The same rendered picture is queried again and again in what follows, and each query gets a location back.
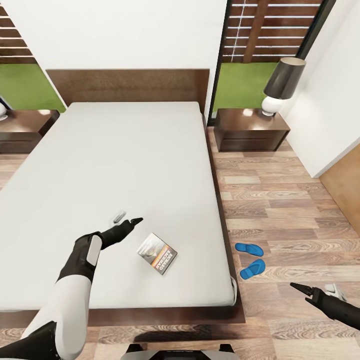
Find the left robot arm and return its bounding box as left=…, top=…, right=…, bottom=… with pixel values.
left=0, top=209, right=143, bottom=360

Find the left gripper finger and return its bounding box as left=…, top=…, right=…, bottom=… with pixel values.
left=131, top=217, right=143, bottom=228

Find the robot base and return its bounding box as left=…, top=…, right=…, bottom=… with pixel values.
left=120, top=343, right=241, bottom=360

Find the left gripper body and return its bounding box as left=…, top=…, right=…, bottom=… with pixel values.
left=108, top=219, right=134, bottom=244

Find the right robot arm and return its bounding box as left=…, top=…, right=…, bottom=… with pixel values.
left=290, top=282, right=360, bottom=331

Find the hardback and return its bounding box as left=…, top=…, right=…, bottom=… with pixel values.
left=137, top=232, right=177, bottom=275

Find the sandal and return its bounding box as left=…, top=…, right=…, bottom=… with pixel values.
left=240, top=259, right=266, bottom=280
left=235, top=243, right=264, bottom=257

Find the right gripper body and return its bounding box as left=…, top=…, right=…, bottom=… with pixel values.
left=312, top=287, right=351, bottom=326

